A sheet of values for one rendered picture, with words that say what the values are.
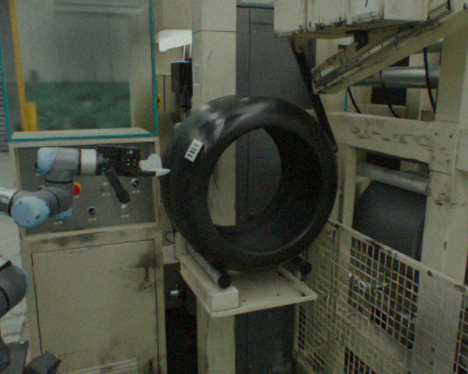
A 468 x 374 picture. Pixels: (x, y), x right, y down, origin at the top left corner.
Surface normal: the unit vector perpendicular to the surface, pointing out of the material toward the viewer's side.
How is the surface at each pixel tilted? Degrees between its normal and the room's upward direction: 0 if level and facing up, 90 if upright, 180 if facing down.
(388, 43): 90
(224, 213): 90
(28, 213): 90
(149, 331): 90
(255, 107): 43
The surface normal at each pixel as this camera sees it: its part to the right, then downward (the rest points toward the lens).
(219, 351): 0.36, 0.22
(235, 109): 0.00, -0.51
